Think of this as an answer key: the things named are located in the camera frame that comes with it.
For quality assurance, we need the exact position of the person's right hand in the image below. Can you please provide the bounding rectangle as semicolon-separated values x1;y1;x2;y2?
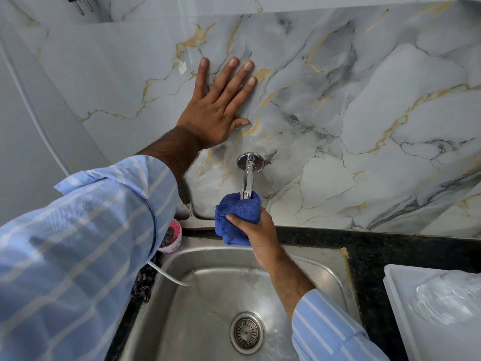
225;207;287;272

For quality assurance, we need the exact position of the person's left hand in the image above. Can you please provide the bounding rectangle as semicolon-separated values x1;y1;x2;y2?
176;57;257;150

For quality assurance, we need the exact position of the blue microfibre cloth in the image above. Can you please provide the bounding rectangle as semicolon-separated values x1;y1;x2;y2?
214;191;262;247

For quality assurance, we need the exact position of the person's left forearm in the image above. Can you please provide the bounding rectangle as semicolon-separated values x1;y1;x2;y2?
0;126;203;361

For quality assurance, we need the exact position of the person's right forearm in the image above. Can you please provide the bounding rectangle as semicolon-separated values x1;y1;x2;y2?
263;255;390;361

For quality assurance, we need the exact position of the grey metal tool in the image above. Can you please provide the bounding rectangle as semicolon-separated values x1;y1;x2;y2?
178;180;196;221

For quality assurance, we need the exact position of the pink round container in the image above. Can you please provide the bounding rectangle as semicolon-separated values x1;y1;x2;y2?
157;219;183;254

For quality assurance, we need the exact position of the stainless steel sink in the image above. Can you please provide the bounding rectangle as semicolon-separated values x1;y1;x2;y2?
119;237;363;361

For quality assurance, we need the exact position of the round steel drain strainer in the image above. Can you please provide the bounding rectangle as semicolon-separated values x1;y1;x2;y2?
230;312;265;355

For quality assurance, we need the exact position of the black plug with metal prongs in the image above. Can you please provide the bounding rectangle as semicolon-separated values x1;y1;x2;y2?
65;0;95;16

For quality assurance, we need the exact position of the white plastic tray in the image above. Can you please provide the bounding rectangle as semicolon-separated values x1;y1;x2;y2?
383;264;481;361

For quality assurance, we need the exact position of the clear plastic wrap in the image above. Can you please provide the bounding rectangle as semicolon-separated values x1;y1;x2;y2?
411;270;481;325

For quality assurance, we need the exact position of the chrome wall tap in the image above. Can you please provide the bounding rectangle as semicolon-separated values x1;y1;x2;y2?
237;153;265;200

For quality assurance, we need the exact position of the white flexible hose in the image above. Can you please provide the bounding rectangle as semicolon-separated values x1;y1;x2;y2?
147;259;192;287

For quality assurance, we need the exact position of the white wall cable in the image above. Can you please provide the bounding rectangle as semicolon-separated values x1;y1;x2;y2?
0;34;72;178

